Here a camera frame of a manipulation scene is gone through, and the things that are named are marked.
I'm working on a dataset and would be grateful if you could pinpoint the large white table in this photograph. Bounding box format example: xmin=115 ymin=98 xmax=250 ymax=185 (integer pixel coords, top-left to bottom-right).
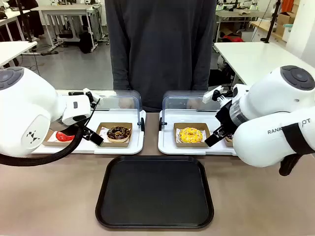
xmin=213 ymin=41 xmax=315 ymax=86

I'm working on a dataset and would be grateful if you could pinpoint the chocolate donut with nuts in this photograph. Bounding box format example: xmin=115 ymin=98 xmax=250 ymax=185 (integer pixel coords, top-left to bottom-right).
xmin=107 ymin=126 xmax=132 ymax=143

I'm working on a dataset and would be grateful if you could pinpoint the clear plastic case lid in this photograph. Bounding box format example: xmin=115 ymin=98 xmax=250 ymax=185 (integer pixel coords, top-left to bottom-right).
xmin=159 ymin=89 xmax=222 ymax=131
xmin=55 ymin=89 xmax=146 ymax=131

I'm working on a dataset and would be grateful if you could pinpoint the person right hand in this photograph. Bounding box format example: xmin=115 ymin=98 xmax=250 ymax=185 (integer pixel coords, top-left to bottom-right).
xmin=119 ymin=97 xmax=132 ymax=109

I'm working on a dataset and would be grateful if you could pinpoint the open cardboard box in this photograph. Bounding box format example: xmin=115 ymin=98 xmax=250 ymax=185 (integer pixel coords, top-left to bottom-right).
xmin=275 ymin=11 xmax=298 ymax=35

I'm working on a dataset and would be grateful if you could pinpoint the thin black camera cable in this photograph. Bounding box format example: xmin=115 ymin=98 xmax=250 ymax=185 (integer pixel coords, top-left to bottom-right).
xmin=84 ymin=98 xmax=101 ymax=127

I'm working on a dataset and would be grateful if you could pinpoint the grey background desk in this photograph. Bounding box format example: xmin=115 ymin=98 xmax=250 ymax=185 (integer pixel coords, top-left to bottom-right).
xmin=31 ymin=4 xmax=103 ymax=54

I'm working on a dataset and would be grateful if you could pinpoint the red glazed donut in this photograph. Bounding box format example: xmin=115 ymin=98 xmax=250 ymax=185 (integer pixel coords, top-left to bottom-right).
xmin=55 ymin=130 xmax=76 ymax=143

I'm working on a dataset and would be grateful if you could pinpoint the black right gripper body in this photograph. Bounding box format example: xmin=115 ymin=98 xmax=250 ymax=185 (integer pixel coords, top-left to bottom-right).
xmin=215 ymin=100 xmax=237 ymax=131

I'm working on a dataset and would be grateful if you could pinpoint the wooden top background table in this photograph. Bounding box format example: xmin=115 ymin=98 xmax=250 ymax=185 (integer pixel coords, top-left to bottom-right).
xmin=250 ymin=21 xmax=288 ymax=48

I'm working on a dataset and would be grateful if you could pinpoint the yellow sprinkled donut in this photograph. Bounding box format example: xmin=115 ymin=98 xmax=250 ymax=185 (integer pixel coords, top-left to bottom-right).
xmin=179 ymin=127 xmax=204 ymax=144

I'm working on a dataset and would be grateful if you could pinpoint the black stand pole with base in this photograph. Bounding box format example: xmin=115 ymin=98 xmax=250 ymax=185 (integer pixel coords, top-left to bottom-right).
xmin=260 ymin=0 xmax=282 ymax=44

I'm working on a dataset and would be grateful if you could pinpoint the person right forearm grey sleeve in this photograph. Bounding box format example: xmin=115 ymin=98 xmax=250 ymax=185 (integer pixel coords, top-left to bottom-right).
xmin=110 ymin=54 xmax=132 ymax=90

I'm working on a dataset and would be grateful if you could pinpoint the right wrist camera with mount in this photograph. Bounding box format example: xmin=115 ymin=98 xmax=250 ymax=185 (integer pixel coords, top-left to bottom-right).
xmin=202 ymin=85 xmax=233 ymax=104

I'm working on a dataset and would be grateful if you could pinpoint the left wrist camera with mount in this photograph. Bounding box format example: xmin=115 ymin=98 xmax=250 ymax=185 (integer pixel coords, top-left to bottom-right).
xmin=68 ymin=88 xmax=101 ymax=109

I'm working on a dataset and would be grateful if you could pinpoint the small white side table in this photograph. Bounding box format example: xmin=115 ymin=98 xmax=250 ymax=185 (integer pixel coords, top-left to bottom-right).
xmin=0 ymin=41 xmax=38 ymax=69

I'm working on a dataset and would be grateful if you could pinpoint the person left forearm grey sleeve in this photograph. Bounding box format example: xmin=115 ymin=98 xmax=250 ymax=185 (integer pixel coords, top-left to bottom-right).
xmin=190 ymin=54 xmax=210 ymax=90

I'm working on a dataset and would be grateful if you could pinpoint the thick black cable sleeve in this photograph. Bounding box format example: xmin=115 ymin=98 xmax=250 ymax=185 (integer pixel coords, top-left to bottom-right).
xmin=0 ymin=124 xmax=86 ymax=167

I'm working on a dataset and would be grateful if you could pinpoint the white display case base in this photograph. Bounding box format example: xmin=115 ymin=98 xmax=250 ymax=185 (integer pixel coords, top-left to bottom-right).
xmin=31 ymin=109 xmax=147 ymax=155
xmin=157 ymin=109 xmax=238 ymax=156

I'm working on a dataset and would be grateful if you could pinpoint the black plastic serving tray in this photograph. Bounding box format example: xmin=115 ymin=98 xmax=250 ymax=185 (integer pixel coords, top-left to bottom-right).
xmin=95 ymin=155 xmax=215 ymax=229

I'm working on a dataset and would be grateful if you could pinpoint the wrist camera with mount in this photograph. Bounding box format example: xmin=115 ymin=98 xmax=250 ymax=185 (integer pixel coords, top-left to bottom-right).
xmin=202 ymin=85 xmax=233 ymax=104
xmin=68 ymin=88 xmax=101 ymax=109

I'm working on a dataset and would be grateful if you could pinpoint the black strap on arm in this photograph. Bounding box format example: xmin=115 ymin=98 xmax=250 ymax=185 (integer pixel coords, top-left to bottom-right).
xmin=282 ymin=122 xmax=314 ymax=155

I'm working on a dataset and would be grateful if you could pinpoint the person torso dark grey sweater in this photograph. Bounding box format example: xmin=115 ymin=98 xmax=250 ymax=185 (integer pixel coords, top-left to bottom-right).
xmin=104 ymin=0 xmax=217 ymax=113

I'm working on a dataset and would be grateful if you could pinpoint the red cloth item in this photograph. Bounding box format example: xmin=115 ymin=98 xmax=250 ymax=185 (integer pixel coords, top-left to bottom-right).
xmin=222 ymin=35 xmax=244 ymax=43

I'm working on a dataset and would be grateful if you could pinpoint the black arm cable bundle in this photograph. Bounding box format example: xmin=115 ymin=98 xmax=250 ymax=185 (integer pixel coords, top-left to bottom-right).
xmin=279 ymin=153 xmax=302 ymax=177

